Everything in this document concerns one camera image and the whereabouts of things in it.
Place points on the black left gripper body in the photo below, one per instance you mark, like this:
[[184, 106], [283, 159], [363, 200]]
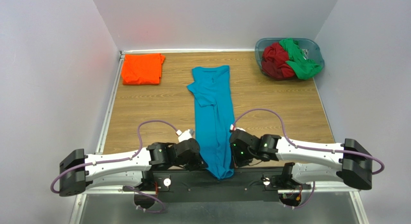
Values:
[[198, 163]]

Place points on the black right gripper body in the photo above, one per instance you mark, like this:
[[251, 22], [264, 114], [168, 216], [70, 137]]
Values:
[[236, 153]]

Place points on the blue t shirt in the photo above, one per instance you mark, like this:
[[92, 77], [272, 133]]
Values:
[[213, 115]]

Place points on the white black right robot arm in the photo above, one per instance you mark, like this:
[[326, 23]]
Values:
[[306, 162]]

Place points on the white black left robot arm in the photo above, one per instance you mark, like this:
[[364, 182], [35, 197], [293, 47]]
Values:
[[80, 172]]

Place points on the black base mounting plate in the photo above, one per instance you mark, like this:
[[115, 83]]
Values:
[[223, 195]]

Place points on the dark red t shirt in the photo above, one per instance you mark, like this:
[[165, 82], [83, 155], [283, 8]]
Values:
[[274, 63]]

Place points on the folded orange t shirt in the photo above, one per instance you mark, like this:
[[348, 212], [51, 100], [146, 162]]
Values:
[[142, 69]]

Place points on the green t shirt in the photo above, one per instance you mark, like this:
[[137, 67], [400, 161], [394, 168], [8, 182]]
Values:
[[304, 68]]

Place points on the translucent teal plastic bin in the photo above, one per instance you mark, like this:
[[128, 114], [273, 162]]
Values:
[[310, 48]]

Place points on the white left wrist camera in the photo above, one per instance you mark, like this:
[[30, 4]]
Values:
[[185, 135]]

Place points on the aluminium left side rail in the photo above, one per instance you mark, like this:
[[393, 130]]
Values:
[[107, 117]]

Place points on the aluminium front frame rail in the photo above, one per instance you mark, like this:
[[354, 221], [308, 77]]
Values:
[[334, 186]]

